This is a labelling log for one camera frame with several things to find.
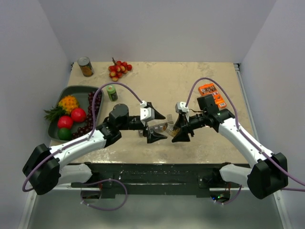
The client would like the red toy fruit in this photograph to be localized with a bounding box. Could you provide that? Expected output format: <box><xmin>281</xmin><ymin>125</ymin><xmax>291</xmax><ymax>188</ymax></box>
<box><xmin>57</xmin><ymin>115</ymin><xmax>73</xmax><ymax>129</ymax></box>

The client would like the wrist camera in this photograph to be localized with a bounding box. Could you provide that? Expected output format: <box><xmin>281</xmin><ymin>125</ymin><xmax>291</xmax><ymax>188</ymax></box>
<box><xmin>140</xmin><ymin>100</ymin><xmax>155</xmax><ymax>126</ymax></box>
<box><xmin>175</xmin><ymin>102</ymin><xmax>189</xmax><ymax>115</ymax></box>

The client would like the orange cardboard box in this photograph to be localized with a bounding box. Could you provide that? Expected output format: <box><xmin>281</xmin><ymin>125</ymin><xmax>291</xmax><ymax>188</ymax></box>
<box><xmin>198</xmin><ymin>83</ymin><xmax>227</xmax><ymax>109</ymax></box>

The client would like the red cherry bunch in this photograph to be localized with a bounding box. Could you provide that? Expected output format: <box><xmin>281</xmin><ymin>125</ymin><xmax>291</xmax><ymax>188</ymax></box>
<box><xmin>108</xmin><ymin>58</ymin><xmax>133</xmax><ymax>82</ymax></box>

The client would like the green toy lime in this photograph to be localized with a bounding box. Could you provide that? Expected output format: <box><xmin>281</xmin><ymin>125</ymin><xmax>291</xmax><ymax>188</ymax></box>
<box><xmin>58</xmin><ymin>128</ymin><xmax>72</xmax><ymax>141</ymax></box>

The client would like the toy pineapple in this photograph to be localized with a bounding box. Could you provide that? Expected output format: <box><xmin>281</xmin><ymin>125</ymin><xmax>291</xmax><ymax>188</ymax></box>
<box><xmin>44</xmin><ymin>95</ymin><xmax>79</xmax><ymax>122</ymax></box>

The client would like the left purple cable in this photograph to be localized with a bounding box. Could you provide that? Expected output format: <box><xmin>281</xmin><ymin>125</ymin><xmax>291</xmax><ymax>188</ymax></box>
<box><xmin>22</xmin><ymin>83</ymin><xmax>147</xmax><ymax>211</ymax></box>

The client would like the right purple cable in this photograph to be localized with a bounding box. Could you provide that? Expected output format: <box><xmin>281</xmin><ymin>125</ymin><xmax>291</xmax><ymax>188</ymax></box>
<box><xmin>185</xmin><ymin>77</ymin><xmax>305</xmax><ymax>206</ymax></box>

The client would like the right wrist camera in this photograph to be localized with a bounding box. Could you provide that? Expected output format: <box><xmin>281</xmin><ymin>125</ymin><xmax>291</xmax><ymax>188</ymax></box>
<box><xmin>175</xmin><ymin>102</ymin><xmax>189</xmax><ymax>115</ymax></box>

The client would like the dark purple grape bunch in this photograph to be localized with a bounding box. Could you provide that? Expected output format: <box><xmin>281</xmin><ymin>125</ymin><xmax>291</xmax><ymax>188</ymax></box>
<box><xmin>72</xmin><ymin>91</ymin><xmax>102</xmax><ymax>139</ymax></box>

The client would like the grey weekly pill organizer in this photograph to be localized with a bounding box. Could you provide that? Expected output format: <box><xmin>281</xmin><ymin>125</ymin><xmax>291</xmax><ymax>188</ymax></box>
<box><xmin>149</xmin><ymin>114</ymin><xmax>174</xmax><ymax>133</ymax></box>

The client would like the dark grey tray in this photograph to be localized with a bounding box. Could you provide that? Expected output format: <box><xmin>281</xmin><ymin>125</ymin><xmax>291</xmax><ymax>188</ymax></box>
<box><xmin>48</xmin><ymin>85</ymin><xmax>104</xmax><ymax>143</ymax></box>

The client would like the green lid bottle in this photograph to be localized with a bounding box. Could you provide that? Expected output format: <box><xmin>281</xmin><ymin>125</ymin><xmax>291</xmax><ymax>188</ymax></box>
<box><xmin>106</xmin><ymin>84</ymin><xmax>118</xmax><ymax>101</ymax></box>

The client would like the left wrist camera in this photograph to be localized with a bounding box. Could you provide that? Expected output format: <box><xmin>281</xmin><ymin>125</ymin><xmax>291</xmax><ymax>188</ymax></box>
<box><xmin>140</xmin><ymin>100</ymin><xmax>155</xmax><ymax>126</ymax></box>

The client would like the tin food can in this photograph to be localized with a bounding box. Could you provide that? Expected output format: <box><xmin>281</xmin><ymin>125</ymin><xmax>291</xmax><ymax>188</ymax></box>
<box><xmin>77</xmin><ymin>57</ymin><xmax>94</xmax><ymax>77</ymax></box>

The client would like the purple cable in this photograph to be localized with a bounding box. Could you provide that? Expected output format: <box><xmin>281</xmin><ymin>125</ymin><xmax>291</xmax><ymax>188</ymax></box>
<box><xmin>185</xmin><ymin>77</ymin><xmax>305</xmax><ymax>206</ymax></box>
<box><xmin>22</xmin><ymin>83</ymin><xmax>147</xmax><ymax>211</ymax></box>

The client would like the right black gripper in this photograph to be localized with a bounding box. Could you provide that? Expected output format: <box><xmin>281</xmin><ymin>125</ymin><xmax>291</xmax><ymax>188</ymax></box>
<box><xmin>171</xmin><ymin>112</ymin><xmax>207</xmax><ymax>142</ymax></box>

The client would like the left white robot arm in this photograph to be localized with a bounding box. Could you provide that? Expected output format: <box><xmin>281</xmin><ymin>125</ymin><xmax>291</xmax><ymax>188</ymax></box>
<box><xmin>22</xmin><ymin>102</ymin><xmax>166</xmax><ymax>195</ymax></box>

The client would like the black base frame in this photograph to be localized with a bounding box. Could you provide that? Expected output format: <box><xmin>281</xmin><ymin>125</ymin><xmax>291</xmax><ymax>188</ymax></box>
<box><xmin>71</xmin><ymin>162</ymin><xmax>239</xmax><ymax>198</ymax></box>

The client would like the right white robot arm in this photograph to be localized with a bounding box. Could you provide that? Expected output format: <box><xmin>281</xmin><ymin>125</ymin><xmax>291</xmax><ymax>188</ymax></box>
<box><xmin>172</xmin><ymin>95</ymin><xmax>288</xmax><ymax>199</ymax></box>

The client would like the red toy apple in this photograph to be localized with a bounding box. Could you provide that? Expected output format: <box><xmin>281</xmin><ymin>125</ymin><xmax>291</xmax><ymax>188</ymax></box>
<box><xmin>71</xmin><ymin>108</ymin><xmax>87</xmax><ymax>123</ymax></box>

